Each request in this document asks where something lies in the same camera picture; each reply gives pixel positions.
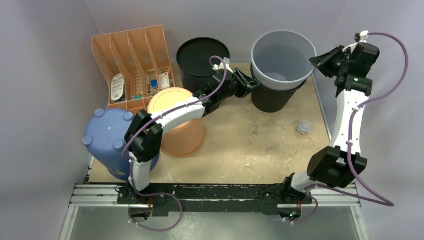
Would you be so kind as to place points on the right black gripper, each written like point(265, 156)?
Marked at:
point(332, 60)

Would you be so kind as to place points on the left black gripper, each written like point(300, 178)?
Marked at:
point(246, 85)

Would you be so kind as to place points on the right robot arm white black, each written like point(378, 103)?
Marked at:
point(338, 164)

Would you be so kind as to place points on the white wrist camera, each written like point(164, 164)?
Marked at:
point(360, 37)
point(224, 64)

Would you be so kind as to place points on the small boxes in organizer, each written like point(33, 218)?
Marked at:
point(153, 86)

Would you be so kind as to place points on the large blue plastic bucket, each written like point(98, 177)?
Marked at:
point(105, 139)

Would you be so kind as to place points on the grey plastic bucket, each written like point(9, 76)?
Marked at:
point(280, 59)

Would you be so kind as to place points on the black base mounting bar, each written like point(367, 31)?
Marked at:
point(164, 198)

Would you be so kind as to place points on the small clear plastic cup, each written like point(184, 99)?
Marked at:
point(304, 127)

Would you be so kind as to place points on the dark navy cylindrical bin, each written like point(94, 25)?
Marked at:
point(193, 58)

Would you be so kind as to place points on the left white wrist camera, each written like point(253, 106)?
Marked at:
point(224, 64)

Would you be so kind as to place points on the orange plastic bucket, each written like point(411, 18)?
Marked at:
point(184, 131)

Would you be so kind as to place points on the black ribbed bin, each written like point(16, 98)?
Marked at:
point(271, 101)

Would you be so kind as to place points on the orange plastic file organizer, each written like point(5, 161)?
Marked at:
point(139, 51)

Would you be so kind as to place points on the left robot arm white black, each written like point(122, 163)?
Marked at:
point(144, 136)

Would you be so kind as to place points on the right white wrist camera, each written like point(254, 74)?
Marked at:
point(360, 37)

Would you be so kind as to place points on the white oval package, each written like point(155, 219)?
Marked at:
point(117, 88)

